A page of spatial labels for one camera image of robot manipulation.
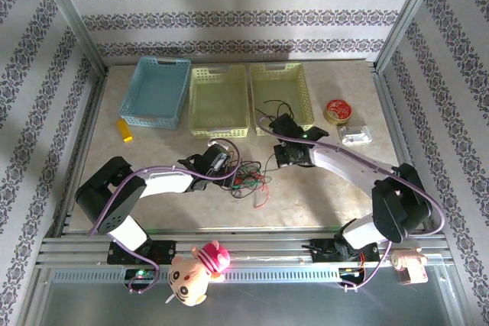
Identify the small white plastic box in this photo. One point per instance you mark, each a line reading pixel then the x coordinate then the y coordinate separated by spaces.
pixel 355 135

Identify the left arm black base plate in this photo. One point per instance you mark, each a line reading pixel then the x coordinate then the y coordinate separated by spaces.
pixel 160 251

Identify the blue plastic basket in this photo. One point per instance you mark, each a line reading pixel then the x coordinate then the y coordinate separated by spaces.
pixel 156 93

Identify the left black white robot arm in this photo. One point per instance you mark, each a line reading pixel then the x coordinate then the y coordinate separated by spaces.
pixel 126 188

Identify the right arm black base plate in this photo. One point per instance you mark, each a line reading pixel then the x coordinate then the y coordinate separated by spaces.
pixel 324 249

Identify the small yellow block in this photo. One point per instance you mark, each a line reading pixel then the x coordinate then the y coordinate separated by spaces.
pixel 125 130

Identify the small pink toy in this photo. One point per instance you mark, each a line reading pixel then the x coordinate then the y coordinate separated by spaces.
pixel 409 265

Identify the aluminium front frame rail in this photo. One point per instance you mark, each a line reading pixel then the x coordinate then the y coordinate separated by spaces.
pixel 260 246

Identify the yellow plastic basket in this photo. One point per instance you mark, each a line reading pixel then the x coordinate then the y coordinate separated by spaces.
pixel 280 93
pixel 219 102

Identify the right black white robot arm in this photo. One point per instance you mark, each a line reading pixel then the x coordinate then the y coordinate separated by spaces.
pixel 393 204

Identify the aluminium frame post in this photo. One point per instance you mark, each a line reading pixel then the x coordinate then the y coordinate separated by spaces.
pixel 68 13
pixel 407 13

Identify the round red gold tin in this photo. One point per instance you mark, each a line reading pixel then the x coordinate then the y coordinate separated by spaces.
pixel 338 110

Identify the plush toy with pink hat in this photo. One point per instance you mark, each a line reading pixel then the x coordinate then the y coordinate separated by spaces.
pixel 196 274

